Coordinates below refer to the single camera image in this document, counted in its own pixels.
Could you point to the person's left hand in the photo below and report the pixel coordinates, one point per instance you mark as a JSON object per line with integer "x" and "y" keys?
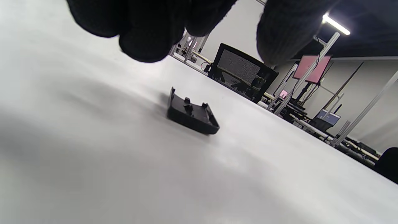
{"x": 149, "y": 25}

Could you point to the black battery cover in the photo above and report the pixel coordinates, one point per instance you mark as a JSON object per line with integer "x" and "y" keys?
{"x": 191, "y": 116}

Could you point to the black mesh office chair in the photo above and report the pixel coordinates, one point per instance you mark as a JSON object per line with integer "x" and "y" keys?
{"x": 239, "y": 70}

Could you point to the pink screen monitor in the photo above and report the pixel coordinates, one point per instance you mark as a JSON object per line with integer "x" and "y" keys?
{"x": 306, "y": 67}

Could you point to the ceiling strip light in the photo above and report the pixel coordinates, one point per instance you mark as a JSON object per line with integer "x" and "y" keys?
{"x": 335, "y": 25}

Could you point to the silver aluminium post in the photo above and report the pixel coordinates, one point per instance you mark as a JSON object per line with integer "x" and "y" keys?
{"x": 307, "y": 73}

